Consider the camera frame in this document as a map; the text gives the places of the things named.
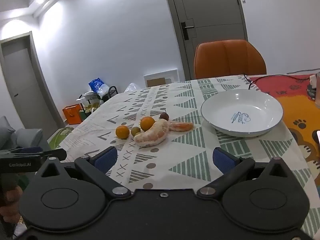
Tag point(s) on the large pale peeled citrus segment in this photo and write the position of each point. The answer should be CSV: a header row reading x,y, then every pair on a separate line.
x,y
151,137

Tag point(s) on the red orange cartoon table mat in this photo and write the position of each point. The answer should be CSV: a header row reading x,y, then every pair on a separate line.
x,y
295,105

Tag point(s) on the white framed board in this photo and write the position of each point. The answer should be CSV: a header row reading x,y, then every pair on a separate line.
x,y
172,74

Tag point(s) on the blue plastic bag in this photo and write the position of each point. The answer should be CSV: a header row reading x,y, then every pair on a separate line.
x,y
96,84

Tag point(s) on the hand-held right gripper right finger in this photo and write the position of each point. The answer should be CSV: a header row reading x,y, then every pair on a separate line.
x,y
223,158

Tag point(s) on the white green patterned tablecloth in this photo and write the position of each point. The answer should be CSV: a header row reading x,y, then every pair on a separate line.
x,y
185,97

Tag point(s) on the black metal rack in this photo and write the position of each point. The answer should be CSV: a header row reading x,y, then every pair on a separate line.
x,y
112,91

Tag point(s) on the small orange peeled citrus segment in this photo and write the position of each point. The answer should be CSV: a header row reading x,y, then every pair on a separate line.
x,y
182,126

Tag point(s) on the round orange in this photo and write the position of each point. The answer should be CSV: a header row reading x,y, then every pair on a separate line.
x,y
122,132
147,123

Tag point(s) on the small yellow citrus fruit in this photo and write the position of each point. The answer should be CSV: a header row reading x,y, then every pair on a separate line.
x,y
135,131

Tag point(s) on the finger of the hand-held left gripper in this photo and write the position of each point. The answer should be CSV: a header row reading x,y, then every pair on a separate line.
x,y
28,150
57,153

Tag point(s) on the small white box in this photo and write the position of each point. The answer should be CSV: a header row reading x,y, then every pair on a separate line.
x,y
312,80

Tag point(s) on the orange box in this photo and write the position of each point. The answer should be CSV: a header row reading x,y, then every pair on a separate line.
x,y
72,115

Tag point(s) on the dark red stemmed fruit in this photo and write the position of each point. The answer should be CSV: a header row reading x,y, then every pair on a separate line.
x,y
164,116

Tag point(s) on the person's left hand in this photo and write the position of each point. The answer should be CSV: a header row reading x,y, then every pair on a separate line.
x,y
10,196

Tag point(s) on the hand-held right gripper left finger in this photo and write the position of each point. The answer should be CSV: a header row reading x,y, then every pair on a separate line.
x,y
106,158

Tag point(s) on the grey door with narrow frame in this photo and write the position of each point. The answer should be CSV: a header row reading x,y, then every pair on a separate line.
x,y
22,80

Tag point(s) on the white plastic bag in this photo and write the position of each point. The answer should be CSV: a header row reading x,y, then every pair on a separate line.
x,y
131,87

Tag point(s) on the white ceramic bowl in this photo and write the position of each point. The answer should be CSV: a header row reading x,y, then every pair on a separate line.
x,y
242,105

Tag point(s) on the grey sofa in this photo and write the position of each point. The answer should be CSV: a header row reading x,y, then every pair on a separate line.
x,y
25,136

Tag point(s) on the orange leather chair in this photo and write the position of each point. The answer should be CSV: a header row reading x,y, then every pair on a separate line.
x,y
230,58

